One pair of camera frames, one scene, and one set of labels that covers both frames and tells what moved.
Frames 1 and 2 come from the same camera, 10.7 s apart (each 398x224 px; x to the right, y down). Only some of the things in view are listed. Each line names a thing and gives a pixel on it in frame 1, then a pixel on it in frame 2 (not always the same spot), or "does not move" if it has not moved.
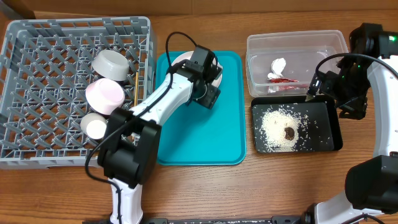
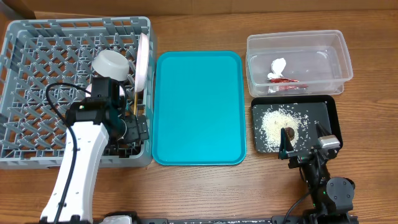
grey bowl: x=111 y=65 does not move
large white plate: x=188 y=55 -> x=142 y=66
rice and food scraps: x=282 y=130 does not move
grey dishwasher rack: x=46 y=68 does not move
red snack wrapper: x=285 y=88 does not move
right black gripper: x=325 y=86 -> x=301 y=158
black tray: x=291 y=124 does not move
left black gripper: x=212 y=98 -> x=135 y=134
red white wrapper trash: x=278 y=65 does not move
